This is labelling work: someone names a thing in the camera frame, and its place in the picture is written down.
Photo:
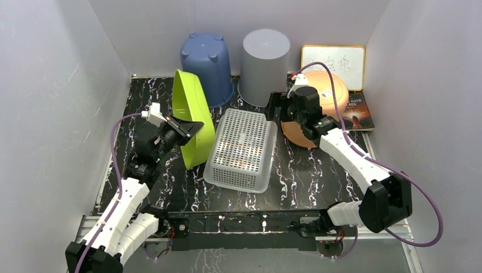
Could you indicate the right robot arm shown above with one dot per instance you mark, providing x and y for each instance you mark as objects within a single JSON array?
[{"x": 387, "y": 196}]

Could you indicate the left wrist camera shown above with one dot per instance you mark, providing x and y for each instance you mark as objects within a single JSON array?
[{"x": 153, "y": 115}]

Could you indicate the blue plastic bucket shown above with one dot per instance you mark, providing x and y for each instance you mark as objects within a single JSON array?
[{"x": 206, "y": 55}]

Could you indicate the green plastic basket tray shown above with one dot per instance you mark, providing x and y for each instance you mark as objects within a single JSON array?
[{"x": 189, "y": 104}]

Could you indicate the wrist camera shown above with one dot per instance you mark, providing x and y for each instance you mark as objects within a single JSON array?
[
  {"x": 153, "y": 115},
  {"x": 299, "y": 81}
]

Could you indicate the grey plastic bucket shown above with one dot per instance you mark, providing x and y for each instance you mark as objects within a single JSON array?
[{"x": 264, "y": 65}]

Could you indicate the orange plastic bucket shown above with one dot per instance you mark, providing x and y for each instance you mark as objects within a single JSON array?
[{"x": 331, "y": 101}]

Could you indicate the small whiteboard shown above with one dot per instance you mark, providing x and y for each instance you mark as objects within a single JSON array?
[{"x": 347, "y": 62}]

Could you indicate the dark book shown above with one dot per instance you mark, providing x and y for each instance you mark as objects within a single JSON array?
[{"x": 356, "y": 115}]

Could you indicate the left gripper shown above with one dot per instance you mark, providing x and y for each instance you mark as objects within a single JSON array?
[{"x": 187, "y": 128}]

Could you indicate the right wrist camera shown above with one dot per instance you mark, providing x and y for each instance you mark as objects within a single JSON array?
[{"x": 299, "y": 81}]

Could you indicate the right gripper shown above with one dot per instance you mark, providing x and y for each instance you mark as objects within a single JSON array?
[{"x": 277, "y": 100}]

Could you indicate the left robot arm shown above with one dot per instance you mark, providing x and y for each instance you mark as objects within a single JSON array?
[{"x": 120, "y": 230}]

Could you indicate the white perforated plastic basket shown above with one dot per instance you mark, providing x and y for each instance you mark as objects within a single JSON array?
[{"x": 242, "y": 155}]

